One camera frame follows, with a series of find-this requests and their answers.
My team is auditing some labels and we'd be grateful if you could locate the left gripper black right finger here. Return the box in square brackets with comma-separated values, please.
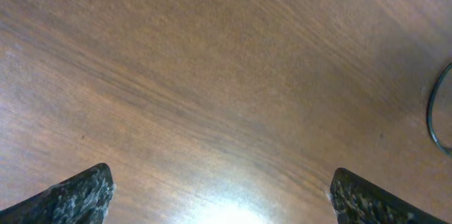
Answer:
[329, 167, 446, 224]

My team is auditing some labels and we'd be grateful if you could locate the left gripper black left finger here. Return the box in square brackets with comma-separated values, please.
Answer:
[1, 163, 115, 224]

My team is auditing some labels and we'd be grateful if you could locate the black cable bundle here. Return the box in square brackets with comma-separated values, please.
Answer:
[426, 61, 452, 158]

